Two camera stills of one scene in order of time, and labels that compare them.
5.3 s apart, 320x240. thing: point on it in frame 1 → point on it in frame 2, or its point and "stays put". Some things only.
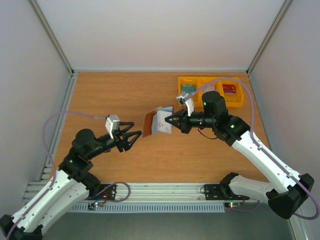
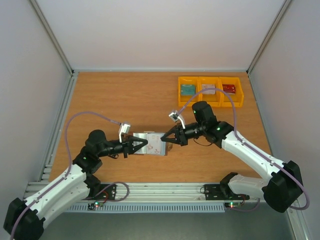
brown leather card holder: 154,121 → 155,146
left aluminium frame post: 51,37 stays put
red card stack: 229,89 stays put
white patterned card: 163,126 → 153,147
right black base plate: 214,192 stays put
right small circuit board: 233,204 stays put
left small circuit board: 97,204 stays put
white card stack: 210,87 stays put
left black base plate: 109,194 stays put
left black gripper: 124,143 → 128,146
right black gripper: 185,122 → 181,135
